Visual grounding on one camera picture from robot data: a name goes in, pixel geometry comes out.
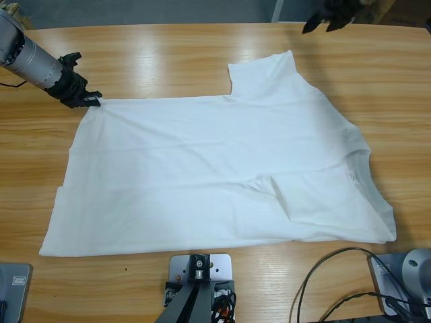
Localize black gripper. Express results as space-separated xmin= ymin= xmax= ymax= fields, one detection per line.
xmin=46 ymin=65 xmax=103 ymax=109
xmin=302 ymin=0 xmax=366 ymax=35

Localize white t-shirt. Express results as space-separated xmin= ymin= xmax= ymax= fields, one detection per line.
xmin=38 ymin=49 xmax=397 ymax=257

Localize white upright pole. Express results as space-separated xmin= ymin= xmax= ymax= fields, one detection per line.
xmin=271 ymin=0 xmax=286 ymax=23

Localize brown cardboard box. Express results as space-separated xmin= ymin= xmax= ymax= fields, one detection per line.
xmin=356 ymin=0 xmax=397 ymax=24

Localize dark printed box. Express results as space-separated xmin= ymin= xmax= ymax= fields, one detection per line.
xmin=380 ymin=0 xmax=428 ymax=27

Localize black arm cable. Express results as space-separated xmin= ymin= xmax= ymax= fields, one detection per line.
xmin=0 ymin=79 xmax=28 ymax=89

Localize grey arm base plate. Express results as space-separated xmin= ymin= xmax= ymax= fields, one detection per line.
xmin=367 ymin=252 xmax=431 ymax=318
xmin=0 ymin=262 xmax=34 ymax=323

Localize dark camera post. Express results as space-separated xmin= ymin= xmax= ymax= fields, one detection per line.
xmin=157 ymin=254 xmax=213 ymax=323

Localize orange and black cable bunch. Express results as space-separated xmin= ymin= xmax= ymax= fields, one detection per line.
xmin=211 ymin=291 xmax=238 ymax=323

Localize long black cable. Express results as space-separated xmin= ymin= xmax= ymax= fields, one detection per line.
xmin=291 ymin=248 xmax=371 ymax=323

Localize thin twisted cable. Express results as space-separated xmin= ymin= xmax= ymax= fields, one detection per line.
xmin=319 ymin=291 xmax=385 ymax=323

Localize thin black wire bundle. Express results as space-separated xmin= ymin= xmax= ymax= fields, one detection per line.
xmin=383 ymin=294 xmax=431 ymax=323

